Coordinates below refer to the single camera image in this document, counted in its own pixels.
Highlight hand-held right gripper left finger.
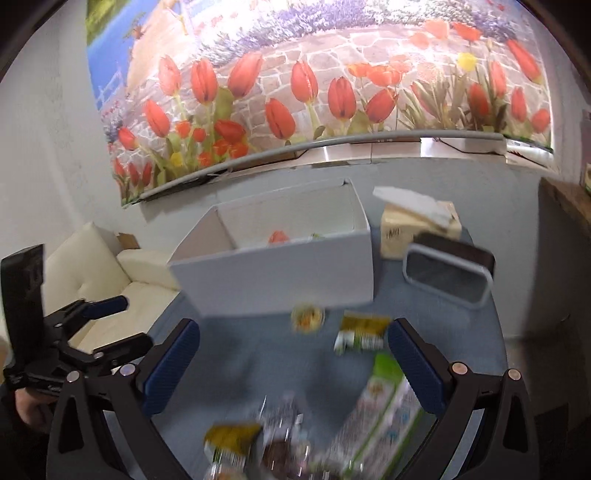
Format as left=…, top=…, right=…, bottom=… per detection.
left=46, top=318, right=201, bottom=480

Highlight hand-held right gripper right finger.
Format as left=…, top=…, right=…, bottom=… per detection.
left=387, top=318, right=539, bottom=480

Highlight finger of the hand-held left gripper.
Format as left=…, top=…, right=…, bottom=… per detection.
left=69, top=332, right=154, bottom=367
left=44, top=295, right=130, bottom=329

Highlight white cardboard box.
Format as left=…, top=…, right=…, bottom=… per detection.
left=167, top=179, right=375, bottom=318

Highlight person's left hand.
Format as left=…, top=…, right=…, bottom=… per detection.
left=13, top=390, right=62, bottom=429

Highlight cream leather sofa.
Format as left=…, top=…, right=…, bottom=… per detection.
left=44, top=222, right=181, bottom=352

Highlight white green-edged snack packet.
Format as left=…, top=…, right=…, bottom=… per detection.
left=323, top=353, right=423, bottom=476

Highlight small green-yellow snack packet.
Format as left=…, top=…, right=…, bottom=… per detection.
left=204, top=424, right=264, bottom=467
left=335, top=313, right=391, bottom=355

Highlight grey-blue table cloth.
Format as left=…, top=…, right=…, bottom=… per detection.
left=99, top=231, right=509, bottom=480

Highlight black desk clock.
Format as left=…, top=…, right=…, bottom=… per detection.
left=402, top=232, right=496, bottom=311

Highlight yellow jelly cup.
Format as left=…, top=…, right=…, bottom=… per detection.
left=291, top=304, right=326, bottom=333

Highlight clear shiny wrapped item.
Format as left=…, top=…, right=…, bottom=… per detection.
left=259, top=397, right=315, bottom=480

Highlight beige tissue box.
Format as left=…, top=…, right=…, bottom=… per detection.
left=373, top=186, right=465, bottom=260

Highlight metal window sill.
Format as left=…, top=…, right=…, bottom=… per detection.
left=295, top=136, right=509, bottom=167

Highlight brown wooden counter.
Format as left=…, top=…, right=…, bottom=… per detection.
left=538, top=178, right=591, bottom=236

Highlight tulip wall poster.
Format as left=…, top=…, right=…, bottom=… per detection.
left=87, top=0, right=555, bottom=208

